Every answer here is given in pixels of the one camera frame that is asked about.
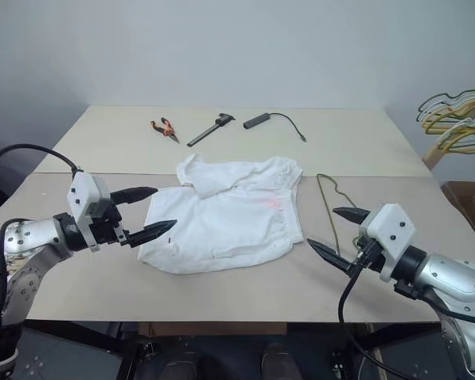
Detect black table frame bar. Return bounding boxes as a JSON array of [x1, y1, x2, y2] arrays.
[[22, 320, 124, 357]]

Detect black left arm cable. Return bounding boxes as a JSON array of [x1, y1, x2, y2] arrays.
[[0, 144, 83, 329]]

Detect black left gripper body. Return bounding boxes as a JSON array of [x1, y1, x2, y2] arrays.
[[87, 199, 130, 246]]

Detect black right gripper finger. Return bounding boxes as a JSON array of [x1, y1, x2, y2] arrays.
[[306, 237, 361, 275], [332, 206, 371, 227]]

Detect short black right wrist cable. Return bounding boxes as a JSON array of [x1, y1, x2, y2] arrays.
[[393, 279, 475, 322]]

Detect white wire hanger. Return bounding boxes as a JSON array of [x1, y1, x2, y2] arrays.
[[417, 94, 475, 148]]

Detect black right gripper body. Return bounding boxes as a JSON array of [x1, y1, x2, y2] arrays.
[[351, 236, 385, 275]]

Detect brown cardboard box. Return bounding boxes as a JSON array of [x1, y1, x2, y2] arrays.
[[440, 180, 475, 259]]

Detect wooden hanger rack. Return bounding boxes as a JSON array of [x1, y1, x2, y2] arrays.
[[421, 63, 475, 172]]

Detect yellow wire hanger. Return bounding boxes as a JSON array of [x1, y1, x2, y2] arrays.
[[423, 114, 475, 154]]

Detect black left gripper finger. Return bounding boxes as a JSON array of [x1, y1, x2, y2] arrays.
[[126, 219, 179, 249], [109, 186, 160, 207]]

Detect white shirt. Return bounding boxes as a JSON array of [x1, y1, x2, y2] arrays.
[[137, 154, 306, 276]]

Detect brown panel under table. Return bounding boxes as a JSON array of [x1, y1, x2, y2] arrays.
[[137, 321, 288, 338]]

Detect dark green wire hanger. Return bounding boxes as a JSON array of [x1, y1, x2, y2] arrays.
[[416, 89, 475, 136]]

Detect orange handled pliers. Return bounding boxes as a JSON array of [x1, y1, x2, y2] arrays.
[[149, 116, 182, 145]]

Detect black digital caliper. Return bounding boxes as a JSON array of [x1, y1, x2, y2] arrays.
[[186, 112, 237, 149]]

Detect long black right arm cable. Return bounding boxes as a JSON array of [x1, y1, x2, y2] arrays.
[[337, 253, 420, 380]]

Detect black USB hub with cable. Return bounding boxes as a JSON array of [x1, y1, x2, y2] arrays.
[[242, 112, 308, 143]]

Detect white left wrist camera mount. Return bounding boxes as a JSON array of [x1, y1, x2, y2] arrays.
[[66, 169, 112, 253]]

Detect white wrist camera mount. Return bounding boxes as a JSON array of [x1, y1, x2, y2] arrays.
[[66, 169, 112, 253], [359, 203, 417, 283]]

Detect olive wire hanger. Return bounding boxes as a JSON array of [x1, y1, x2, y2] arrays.
[[315, 173, 362, 259]]

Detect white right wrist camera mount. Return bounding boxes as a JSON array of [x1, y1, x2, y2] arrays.
[[359, 203, 417, 283]]

